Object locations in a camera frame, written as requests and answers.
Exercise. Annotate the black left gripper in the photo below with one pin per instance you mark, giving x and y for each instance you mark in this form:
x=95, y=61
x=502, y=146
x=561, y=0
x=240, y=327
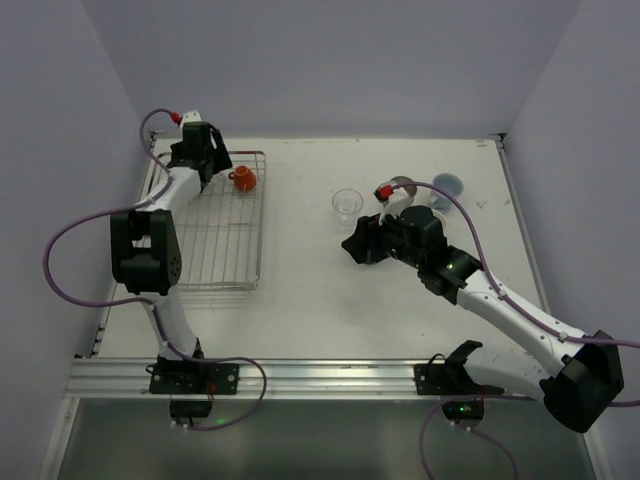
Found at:
x=218, y=157

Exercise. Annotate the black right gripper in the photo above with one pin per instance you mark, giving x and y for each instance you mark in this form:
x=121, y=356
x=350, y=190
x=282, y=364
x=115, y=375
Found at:
x=374, y=240

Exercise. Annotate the clear plastic cup front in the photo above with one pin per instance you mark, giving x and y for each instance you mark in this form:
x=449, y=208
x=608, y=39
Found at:
x=347, y=205

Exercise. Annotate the grey ceramic mug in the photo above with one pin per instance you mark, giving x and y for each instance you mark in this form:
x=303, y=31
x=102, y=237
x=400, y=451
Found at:
x=449, y=183

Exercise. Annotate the dark blue mug front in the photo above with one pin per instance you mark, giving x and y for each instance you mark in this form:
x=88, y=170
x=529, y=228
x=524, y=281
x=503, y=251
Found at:
x=371, y=258

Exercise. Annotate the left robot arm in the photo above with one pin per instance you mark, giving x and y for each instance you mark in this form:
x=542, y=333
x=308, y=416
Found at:
x=145, y=252

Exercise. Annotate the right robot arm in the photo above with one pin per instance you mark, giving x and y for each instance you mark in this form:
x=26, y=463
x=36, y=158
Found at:
x=575, y=375

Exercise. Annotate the orange ceramic cup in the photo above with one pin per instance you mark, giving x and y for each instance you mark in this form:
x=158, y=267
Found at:
x=243, y=178

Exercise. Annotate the black right controller box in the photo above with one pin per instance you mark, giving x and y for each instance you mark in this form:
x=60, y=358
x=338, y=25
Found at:
x=466, y=414

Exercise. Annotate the black controller box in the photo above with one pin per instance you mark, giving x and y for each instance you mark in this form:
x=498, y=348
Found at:
x=189, y=409
x=466, y=414

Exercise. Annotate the black left controller box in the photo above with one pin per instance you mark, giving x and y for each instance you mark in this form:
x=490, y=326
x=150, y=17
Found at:
x=189, y=409

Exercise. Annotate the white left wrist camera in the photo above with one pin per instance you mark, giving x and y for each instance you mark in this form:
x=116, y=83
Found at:
x=191, y=116

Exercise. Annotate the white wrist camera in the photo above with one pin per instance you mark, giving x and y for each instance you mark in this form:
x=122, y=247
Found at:
x=191, y=116
x=389, y=211

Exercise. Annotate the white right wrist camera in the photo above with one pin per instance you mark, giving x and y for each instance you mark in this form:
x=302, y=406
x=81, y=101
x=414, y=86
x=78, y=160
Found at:
x=389, y=211

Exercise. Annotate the metal wire dish rack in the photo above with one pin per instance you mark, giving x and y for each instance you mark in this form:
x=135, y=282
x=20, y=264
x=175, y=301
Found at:
x=218, y=229

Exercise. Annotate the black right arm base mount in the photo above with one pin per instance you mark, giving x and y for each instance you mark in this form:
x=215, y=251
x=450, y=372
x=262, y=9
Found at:
x=442, y=375

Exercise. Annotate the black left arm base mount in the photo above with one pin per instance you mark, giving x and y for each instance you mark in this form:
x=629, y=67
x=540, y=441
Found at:
x=181, y=377

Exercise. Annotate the aluminium frame rail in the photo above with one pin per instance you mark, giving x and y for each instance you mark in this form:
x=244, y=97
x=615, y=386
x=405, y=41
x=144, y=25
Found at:
x=117, y=378

